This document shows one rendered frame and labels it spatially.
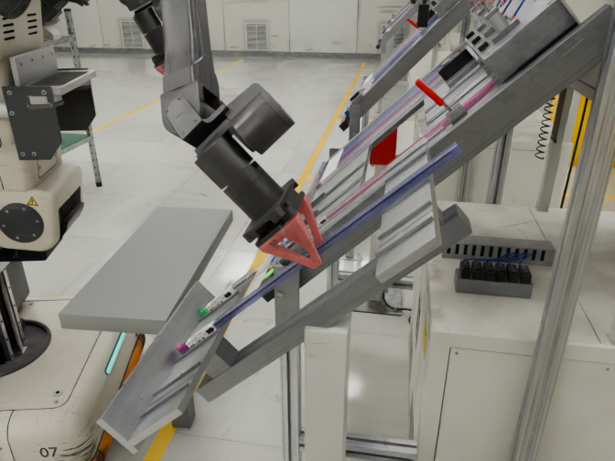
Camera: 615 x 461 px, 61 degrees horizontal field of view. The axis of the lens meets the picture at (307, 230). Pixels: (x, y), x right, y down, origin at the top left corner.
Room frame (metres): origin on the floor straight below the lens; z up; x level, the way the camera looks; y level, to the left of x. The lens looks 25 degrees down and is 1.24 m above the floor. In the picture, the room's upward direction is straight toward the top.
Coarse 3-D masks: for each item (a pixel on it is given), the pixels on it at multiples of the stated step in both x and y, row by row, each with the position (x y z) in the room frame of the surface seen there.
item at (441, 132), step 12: (444, 132) 0.69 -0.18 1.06; (420, 144) 0.70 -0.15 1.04; (432, 144) 0.69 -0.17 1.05; (408, 156) 0.70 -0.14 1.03; (396, 168) 0.70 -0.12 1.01; (372, 180) 0.71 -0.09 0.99; (360, 192) 0.71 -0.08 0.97; (348, 204) 0.71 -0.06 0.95; (324, 216) 0.72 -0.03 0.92; (336, 216) 0.71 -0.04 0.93; (264, 264) 0.73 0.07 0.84; (252, 276) 0.74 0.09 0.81; (240, 288) 0.74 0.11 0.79; (204, 312) 0.75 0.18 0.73
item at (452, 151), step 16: (432, 160) 0.59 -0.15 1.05; (448, 160) 0.58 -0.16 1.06; (416, 176) 0.59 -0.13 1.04; (400, 192) 0.59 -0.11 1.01; (368, 208) 0.60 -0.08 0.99; (352, 224) 0.60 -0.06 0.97; (336, 240) 0.61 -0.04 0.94; (288, 272) 0.62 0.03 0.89; (272, 288) 0.62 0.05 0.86; (240, 304) 0.63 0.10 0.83; (224, 320) 0.63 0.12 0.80
